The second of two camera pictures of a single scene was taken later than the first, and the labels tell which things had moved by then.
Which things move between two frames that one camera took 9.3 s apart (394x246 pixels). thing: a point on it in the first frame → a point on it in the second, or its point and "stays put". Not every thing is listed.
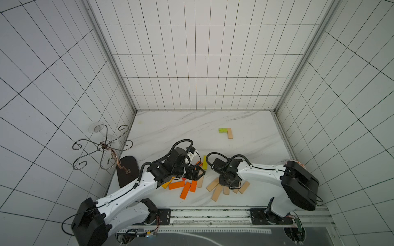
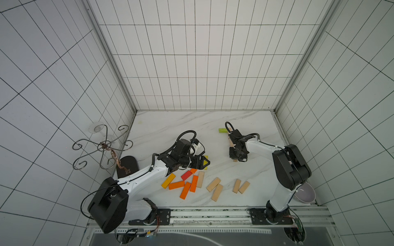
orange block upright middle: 193,188 stays put
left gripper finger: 195,168 → 198,159
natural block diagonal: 213,184 stays put
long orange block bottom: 185,190 stays put
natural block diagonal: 217,192 stays put
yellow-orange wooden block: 166,184 stays put
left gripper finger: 195,178 → 205,163
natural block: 244,187 stays put
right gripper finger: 235,185 → 243,156
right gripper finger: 224,180 → 232,152
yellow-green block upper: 204,163 stays put
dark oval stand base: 130,163 stays put
